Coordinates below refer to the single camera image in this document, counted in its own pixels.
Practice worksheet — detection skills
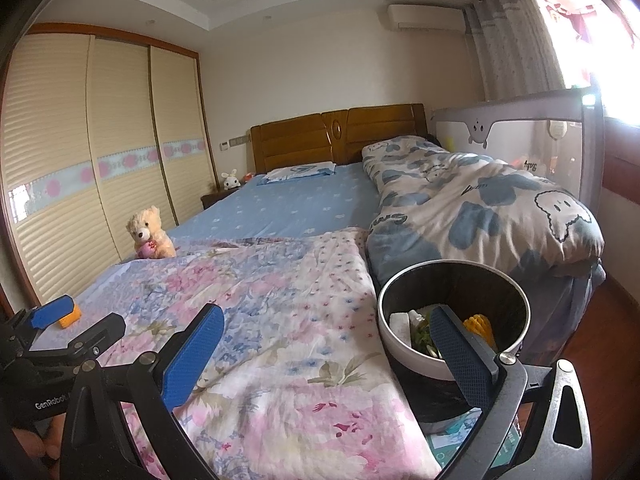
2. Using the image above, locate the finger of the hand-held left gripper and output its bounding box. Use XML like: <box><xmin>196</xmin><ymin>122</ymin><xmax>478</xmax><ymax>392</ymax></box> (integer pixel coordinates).
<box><xmin>59</xmin><ymin>302</ymin><xmax>226</xmax><ymax>480</ymax></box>
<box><xmin>29</xmin><ymin>312</ymin><xmax>127</xmax><ymax>363</ymax></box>
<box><xmin>429</xmin><ymin>304</ymin><xmax>589</xmax><ymax>480</ymax></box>
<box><xmin>9</xmin><ymin>295</ymin><xmax>79</xmax><ymax>343</ymax></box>

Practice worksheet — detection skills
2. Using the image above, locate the orange foam fruit net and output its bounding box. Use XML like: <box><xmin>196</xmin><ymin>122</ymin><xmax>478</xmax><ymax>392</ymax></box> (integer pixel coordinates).
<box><xmin>462</xmin><ymin>312</ymin><xmax>496</xmax><ymax>349</ymax></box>

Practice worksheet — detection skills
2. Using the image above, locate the green drink carton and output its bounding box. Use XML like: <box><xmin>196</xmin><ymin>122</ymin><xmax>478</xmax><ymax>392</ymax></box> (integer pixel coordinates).
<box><xmin>410</xmin><ymin>325</ymin><xmax>444</xmax><ymax>359</ymax></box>

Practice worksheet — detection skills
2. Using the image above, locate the white foam fruit net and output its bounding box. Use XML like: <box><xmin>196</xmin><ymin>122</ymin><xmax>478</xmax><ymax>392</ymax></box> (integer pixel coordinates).
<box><xmin>389</xmin><ymin>311</ymin><xmax>426</xmax><ymax>346</ymax></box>

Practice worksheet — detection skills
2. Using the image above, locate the white round trash bin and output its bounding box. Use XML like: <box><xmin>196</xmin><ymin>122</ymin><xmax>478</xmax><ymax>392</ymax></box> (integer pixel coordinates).
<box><xmin>377</xmin><ymin>258</ymin><xmax>531</xmax><ymax>424</ymax></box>

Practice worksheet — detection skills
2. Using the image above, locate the person's left hand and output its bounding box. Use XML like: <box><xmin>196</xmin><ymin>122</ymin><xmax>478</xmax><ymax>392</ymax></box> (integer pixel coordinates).
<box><xmin>20</xmin><ymin>429</ymin><xmax>65</xmax><ymax>476</ymax></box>

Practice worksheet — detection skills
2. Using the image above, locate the yellow sponge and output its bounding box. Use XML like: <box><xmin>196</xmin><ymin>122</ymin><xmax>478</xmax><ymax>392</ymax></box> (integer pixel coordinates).
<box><xmin>58</xmin><ymin>305</ymin><xmax>83</xmax><ymax>331</ymax></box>

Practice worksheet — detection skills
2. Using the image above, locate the pink floral blanket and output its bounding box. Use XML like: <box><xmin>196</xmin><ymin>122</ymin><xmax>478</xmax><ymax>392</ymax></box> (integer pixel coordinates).
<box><xmin>74</xmin><ymin>227</ymin><xmax>442</xmax><ymax>480</ymax></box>

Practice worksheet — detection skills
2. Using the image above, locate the teal printed box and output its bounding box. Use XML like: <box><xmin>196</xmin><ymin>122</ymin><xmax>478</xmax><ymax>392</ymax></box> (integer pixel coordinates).
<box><xmin>427</xmin><ymin>407</ymin><xmax>524</xmax><ymax>480</ymax></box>

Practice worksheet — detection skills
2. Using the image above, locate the beige teddy bear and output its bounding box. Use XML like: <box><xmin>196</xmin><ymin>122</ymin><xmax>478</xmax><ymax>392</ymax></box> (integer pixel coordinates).
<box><xmin>124</xmin><ymin>205</ymin><xmax>177</xmax><ymax>261</ymax></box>

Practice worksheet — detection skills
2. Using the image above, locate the blue white patterned quilt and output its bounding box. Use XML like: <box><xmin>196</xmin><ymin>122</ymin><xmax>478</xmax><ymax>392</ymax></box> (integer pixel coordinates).
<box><xmin>360</xmin><ymin>134</ymin><xmax>607</xmax><ymax>282</ymax></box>

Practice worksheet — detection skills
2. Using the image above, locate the cream sliding door wardrobe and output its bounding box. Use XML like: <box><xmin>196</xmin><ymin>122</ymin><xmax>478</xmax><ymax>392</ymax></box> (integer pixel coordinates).
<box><xmin>0</xmin><ymin>22</ymin><xmax>219</xmax><ymax>307</ymax></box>

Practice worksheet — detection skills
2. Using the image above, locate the dark wooden nightstand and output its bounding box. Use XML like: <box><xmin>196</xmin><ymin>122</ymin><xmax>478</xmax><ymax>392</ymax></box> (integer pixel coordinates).
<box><xmin>200</xmin><ymin>187</ymin><xmax>242</xmax><ymax>211</ymax></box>

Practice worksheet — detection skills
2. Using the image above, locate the blue bed sheet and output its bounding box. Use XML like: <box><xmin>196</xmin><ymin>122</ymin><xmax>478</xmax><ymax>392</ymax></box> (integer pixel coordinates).
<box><xmin>119</xmin><ymin>162</ymin><xmax>384</xmax><ymax>262</ymax></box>

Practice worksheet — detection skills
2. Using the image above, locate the blue pillow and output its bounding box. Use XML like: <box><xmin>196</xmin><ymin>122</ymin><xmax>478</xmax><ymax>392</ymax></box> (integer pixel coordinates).
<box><xmin>257</xmin><ymin>161</ymin><xmax>336</xmax><ymax>186</ymax></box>

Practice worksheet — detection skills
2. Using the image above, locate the wooden headboard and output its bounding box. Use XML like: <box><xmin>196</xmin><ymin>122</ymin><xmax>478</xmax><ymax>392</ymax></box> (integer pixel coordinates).
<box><xmin>249</xmin><ymin>103</ymin><xmax>429</xmax><ymax>176</ymax></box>

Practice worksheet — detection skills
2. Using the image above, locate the red brown wooden dresser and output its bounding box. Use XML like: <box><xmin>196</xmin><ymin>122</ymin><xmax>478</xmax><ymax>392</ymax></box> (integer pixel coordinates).
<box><xmin>602</xmin><ymin>115</ymin><xmax>640</xmax><ymax>213</ymax></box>

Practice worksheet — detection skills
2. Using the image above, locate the grey beige curtain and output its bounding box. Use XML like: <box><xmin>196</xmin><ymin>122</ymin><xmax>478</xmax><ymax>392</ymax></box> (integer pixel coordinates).
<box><xmin>462</xmin><ymin>0</ymin><xmax>567</xmax><ymax>102</ymax></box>

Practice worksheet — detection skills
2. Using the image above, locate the white air conditioner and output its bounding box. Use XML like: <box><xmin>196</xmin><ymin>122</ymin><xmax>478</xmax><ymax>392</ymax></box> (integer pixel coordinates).
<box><xmin>384</xmin><ymin>3</ymin><xmax>464</xmax><ymax>31</ymax></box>

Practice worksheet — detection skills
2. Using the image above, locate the grey bed guard rail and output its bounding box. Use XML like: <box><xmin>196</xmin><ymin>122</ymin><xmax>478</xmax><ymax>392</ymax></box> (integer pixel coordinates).
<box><xmin>430</xmin><ymin>87</ymin><xmax>609</xmax><ymax>222</ymax></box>

